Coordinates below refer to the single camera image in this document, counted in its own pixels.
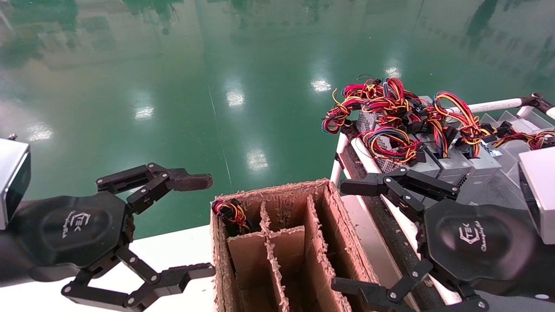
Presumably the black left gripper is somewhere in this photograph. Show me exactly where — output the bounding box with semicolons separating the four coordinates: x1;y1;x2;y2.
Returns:
9;192;216;312

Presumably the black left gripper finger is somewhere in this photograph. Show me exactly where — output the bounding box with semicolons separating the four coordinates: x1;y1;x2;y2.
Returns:
95;162;214;215

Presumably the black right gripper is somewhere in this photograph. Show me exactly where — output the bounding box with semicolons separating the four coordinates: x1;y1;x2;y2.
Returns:
331;166;542;312

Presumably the brown cardboard box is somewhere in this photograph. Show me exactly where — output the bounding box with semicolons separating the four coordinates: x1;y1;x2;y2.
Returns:
210;178;384;312

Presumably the long cardboard divider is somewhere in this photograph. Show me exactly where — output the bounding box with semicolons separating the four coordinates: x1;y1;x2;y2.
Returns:
303;194;353;312
259;201;290;312

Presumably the short cardboard cross divider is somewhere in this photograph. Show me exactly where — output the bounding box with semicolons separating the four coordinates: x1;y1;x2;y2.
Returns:
226;224;306;284

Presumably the short white cart pipe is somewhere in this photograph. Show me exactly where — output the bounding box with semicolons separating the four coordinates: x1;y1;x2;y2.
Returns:
330;132;349;185

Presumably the dark grey cart mat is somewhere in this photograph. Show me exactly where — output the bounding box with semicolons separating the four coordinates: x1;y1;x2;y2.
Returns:
427;173;536;217

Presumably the clear plastic partition rack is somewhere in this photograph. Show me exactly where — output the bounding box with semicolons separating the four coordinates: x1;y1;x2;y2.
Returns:
479;110;555;208

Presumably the black pipe joint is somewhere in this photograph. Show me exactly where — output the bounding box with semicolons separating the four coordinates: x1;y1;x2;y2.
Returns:
519;92;555;114

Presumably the looped multicolour wire harness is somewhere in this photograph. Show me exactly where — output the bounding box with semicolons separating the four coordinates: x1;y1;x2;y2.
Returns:
358;127;428;164

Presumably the mostly red wire harness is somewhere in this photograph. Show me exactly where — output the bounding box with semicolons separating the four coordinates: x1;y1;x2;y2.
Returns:
322;84;369;135

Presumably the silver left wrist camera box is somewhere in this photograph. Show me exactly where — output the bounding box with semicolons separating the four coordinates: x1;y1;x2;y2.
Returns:
0;138;32;230

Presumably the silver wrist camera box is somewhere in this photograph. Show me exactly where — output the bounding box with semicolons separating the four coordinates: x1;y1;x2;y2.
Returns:
518;146;555;245
0;138;32;230

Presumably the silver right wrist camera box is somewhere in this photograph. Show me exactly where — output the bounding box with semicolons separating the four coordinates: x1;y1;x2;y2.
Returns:
518;146;555;245

